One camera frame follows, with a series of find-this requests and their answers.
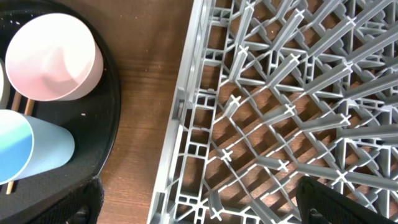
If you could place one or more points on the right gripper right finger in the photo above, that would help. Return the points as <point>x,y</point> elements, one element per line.
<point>319,204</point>

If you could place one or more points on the round black tray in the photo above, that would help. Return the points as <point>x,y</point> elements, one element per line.
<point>92,120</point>

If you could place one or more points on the pink white bowl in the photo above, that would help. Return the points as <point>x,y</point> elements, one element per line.
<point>54,57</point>

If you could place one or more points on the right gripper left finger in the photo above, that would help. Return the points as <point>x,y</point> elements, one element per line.
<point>82,205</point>

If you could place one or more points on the grey dishwasher rack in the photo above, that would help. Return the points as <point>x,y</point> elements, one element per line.
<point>272,91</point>

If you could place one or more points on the grey plate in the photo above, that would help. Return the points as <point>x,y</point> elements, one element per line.
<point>5,86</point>

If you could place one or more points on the light blue cup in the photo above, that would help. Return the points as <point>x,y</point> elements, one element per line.
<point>31,146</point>

